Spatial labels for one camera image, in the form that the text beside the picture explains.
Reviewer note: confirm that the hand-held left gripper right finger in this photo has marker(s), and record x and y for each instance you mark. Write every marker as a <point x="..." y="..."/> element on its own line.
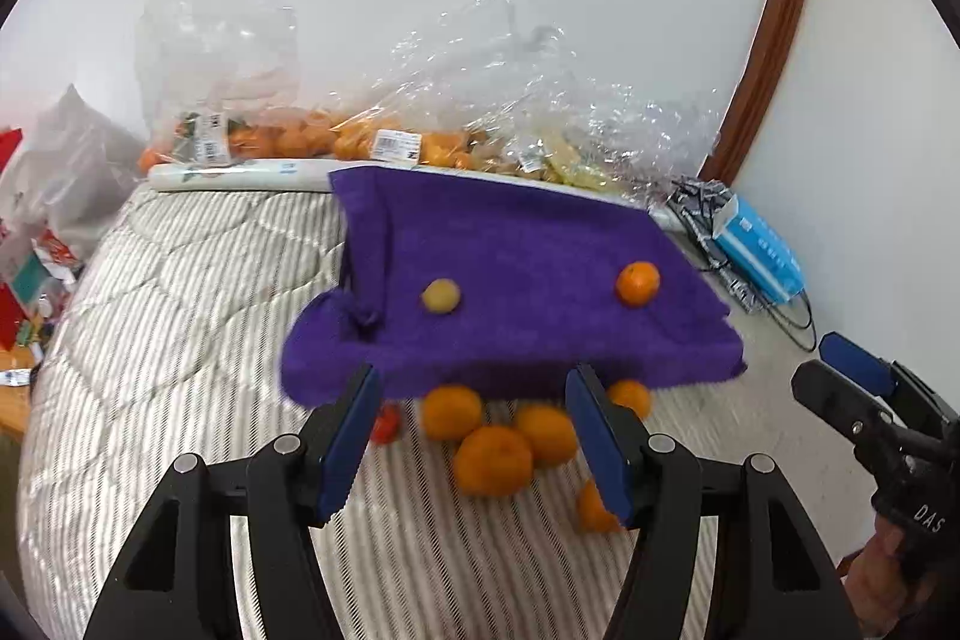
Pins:
<point x="600" y="452"/>

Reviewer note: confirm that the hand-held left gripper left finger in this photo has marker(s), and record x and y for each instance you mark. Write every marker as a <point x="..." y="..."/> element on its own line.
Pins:
<point x="349" y="445"/>

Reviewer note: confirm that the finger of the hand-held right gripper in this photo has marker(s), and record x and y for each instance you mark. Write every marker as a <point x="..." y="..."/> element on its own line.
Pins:
<point x="855" y="359"/>
<point x="825" y="394"/>

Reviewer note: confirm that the red cherry tomato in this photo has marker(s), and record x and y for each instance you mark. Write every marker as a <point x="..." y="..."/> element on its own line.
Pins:
<point x="386" y="424"/>

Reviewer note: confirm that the large orange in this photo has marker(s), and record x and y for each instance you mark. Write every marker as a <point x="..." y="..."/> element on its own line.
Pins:
<point x="493" y="461"/>

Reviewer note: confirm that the small mandarin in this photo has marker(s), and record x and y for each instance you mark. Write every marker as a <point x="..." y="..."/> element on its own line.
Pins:
<point x="638" y="284"/>

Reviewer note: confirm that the small yellow round fruit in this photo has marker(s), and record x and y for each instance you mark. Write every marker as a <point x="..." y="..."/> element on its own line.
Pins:
<point x="440" y="296"/>

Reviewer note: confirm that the clear bag of brown fruits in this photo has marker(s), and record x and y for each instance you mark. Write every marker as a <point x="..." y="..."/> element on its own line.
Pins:
<point x="491" y="156"/>

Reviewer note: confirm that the person's right hand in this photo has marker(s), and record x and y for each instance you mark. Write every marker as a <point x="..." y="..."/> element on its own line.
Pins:
<point x="877" y="576"/>

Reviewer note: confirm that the blue tissue pack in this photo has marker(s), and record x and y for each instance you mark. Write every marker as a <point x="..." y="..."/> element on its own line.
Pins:
<point x="761" y="250"/>

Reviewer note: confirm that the grey patterned cloth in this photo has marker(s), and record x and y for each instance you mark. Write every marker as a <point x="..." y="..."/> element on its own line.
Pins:
<point x="694" y="209"/>

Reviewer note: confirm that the purple towel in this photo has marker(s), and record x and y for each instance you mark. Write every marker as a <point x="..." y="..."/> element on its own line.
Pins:
<point x="525" y="235"/>

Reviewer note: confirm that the clear bag of yellow fruit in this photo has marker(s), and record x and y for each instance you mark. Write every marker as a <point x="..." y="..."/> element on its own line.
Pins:
<point x="585" y="145"/>

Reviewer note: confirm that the clear bag of oranges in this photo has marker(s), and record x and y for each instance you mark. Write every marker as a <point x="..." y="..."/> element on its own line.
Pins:
<point x="390" y="108"/>

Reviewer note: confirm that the wooden side table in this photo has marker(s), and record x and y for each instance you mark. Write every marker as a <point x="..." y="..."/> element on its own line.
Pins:
<point x="11" y="404"/>

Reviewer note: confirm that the teal and red packet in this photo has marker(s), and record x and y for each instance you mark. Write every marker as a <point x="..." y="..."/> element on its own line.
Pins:
<point x="37" y="269"/>

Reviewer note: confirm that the clear bag of mandarins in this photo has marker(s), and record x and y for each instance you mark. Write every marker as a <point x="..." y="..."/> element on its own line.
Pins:
<point x="225" y="85"/>

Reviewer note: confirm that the white plastic bag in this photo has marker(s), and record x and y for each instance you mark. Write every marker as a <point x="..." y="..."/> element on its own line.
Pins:
<point x="75" y="160"/>

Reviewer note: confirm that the red paper bag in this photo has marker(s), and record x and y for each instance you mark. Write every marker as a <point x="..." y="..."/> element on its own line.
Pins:
<point x="7" y="149"/>

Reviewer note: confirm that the brown wooden door frame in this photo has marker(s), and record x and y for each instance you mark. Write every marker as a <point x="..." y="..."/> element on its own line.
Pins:
<point x="780" y="10"/>

